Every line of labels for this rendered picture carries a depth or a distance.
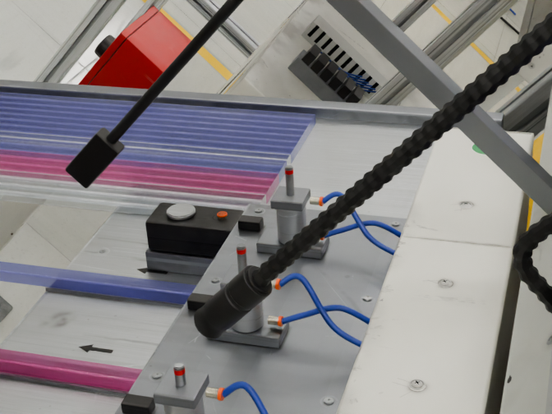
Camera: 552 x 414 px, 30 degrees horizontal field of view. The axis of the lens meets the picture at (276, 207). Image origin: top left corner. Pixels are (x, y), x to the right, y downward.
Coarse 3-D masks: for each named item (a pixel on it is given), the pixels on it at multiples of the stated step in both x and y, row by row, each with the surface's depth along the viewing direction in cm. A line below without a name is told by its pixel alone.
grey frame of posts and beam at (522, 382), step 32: (544, 96) 105; (512, 128) 109; (544, 128) 107; (544, 160) 76; (544, 256) 63; (544, 320) 57; (512, 352) 57; (544, 352) 54; (512, 384) 54; (544, 384) 51
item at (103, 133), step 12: (108, 132) 74; (96, 144) 74; (108, 144) 74; (120, 144) 74; (84, 156) 75; (96, 156) 74; (108, 156) 74; (72, 168) 75; (84, 168) 75; (96, 168) 75; (84, 180) 76
